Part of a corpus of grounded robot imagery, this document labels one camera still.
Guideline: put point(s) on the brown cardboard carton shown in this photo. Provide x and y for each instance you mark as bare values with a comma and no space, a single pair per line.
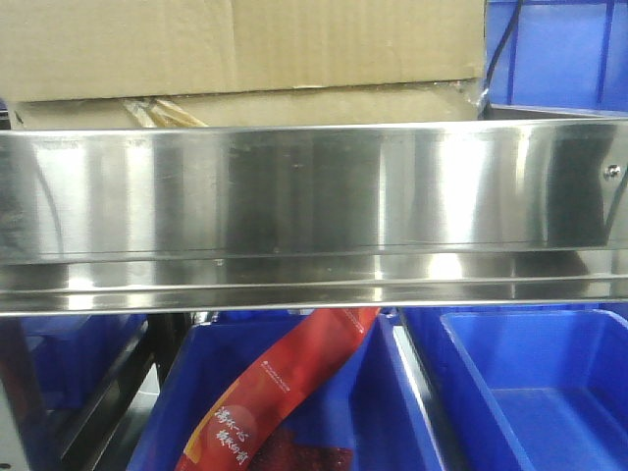
118,64

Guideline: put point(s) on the blue bin with snack bag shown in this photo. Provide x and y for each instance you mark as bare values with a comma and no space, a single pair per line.
365,418

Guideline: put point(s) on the red snack bag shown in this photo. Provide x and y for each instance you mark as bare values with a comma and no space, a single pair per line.
256,403

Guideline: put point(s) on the empty blue bin lower right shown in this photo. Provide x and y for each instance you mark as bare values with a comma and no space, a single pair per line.
530,389

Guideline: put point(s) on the blue bin lower left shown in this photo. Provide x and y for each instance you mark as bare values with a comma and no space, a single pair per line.
71,354

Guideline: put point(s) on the blue bin upper right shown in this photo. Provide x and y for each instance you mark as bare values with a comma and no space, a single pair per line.
565,54

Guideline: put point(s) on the stainless steel shelf rail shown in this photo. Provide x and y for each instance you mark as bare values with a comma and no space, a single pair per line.
227,218

